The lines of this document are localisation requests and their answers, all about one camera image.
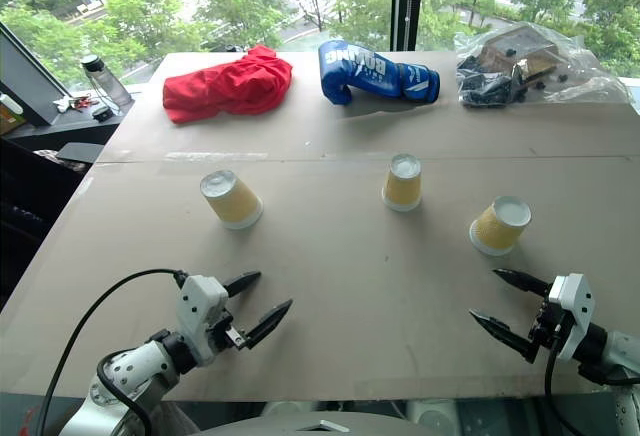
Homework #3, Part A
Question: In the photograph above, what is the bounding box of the black window frame post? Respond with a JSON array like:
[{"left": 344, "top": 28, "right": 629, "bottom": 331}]
[{"left": 390, "top": 0, "right": 427, "bottom": 53}]

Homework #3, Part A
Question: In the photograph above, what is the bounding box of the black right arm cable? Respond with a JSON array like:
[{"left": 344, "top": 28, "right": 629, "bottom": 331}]
[{"left": 543, "top": 328, "right": 582, "bottom": 436}]

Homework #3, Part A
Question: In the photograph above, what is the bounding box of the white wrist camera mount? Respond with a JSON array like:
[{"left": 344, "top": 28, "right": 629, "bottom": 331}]
[
  {"left": 546, "top": 272, "right": 597, "bottom": 363},
  {"left": 175, "top": 274, "right": 235, "bottom": 365}
]

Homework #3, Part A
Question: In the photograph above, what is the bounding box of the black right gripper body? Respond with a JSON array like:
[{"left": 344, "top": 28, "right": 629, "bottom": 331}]
[{"left": 527, "top": 297, "right": 576, "bottom": 355}]

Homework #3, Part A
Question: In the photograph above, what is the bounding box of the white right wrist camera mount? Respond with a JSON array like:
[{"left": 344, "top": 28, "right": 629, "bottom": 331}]
[{"left": 546, "top": 272, "right": 597, "bottom": 363}]

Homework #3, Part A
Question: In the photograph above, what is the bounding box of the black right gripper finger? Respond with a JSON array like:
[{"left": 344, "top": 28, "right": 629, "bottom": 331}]
[
  {"left": 468, "top": 309, "right": 539, "bottom": 365},
  {"left": 492, "top": 268, "right": 553, "bottom": 298}
]

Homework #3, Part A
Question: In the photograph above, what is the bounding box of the blue boxing glove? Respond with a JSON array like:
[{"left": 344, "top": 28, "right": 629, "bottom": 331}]
[{"left": 317, "top": 38, "right": 442, "bottom": 106}]

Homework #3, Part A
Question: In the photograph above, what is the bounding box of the brown cardboard sheet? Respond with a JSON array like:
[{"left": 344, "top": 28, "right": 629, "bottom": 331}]
[
  {"left": 95, "top": 49, "right": 640, "bottom": 165},
  {"left": 0, "top": 154, "right": 640, "bottom": 403}
]

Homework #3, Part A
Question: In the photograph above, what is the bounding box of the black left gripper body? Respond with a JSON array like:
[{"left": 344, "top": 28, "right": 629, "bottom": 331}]
[{"left": 209, "top": 307, "right": 251, "bottom": 353}]

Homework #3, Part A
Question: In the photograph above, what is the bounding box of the black chair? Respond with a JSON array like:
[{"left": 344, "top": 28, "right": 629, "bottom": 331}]
[{"left": 0, "top": 137, "right": 104, "bottom": 310}]

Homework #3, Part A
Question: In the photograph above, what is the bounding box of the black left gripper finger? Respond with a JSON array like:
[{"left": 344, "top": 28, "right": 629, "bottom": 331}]
[
  {"left": 222, "top": 270, "right": 263, "bottom": 300},
  {"left": 244, "top": 298, "right": 294, "bottom": 351}
]

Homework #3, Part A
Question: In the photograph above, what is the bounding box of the clear water bottle black lid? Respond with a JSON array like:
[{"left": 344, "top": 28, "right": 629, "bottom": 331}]
[{"left": 80, "top": 53, "right": 136, "bottom": 117}]

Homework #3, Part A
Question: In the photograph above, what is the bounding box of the red and white key bunch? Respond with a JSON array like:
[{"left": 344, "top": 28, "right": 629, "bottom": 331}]
[{"left": 53, "top": 95, "right": 99, "bottom": 114}]

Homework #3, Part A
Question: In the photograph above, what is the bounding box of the yellow ribbed paper cup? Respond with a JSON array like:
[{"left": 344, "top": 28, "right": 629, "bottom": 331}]
[
  {"left": 380, "top": 152, "right": 424, "bottom": 214},
  {"left": 468, "top": 195, "right": 533, "bottom": 258},
  {"left": 199, "top": 169, "right": 265, "bottom": 231}
]

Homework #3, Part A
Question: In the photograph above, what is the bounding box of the black side desk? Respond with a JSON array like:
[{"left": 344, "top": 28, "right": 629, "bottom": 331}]
[{"left": 0, "top": 98, "right": 132, "bottom": 153}]

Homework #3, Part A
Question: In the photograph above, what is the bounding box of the dark monitor panel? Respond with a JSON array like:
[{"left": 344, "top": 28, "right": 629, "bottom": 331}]
[{"left": 0, "top": 20, "right": 72, "bottom": 128}]

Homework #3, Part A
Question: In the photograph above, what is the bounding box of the red cloth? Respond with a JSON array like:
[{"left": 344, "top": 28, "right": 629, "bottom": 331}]
[{"left": 161, "top": 44, "right": 294, "bottom": 125}]

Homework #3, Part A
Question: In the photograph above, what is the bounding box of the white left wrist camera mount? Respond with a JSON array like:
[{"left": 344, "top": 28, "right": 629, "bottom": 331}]
[{"left": 175, "top": 274, "right": 235, "bottom": 365}]

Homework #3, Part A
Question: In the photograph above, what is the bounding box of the clear plastic bag of parts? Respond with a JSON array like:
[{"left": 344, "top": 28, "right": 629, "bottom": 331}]
[{"left": 453, "top": 19, "right": 634, "bottom": 110}]

